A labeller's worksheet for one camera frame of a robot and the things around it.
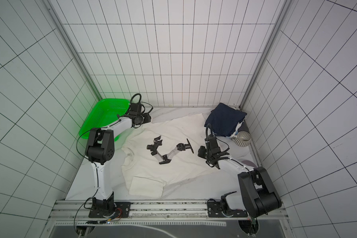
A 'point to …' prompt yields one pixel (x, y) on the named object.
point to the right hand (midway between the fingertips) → (199, 149)
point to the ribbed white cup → (243, 139)
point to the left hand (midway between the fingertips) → (148, 120)
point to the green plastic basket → (103, 112)
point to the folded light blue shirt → (236, 131)
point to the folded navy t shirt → (224, 120)
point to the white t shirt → (166, 150)
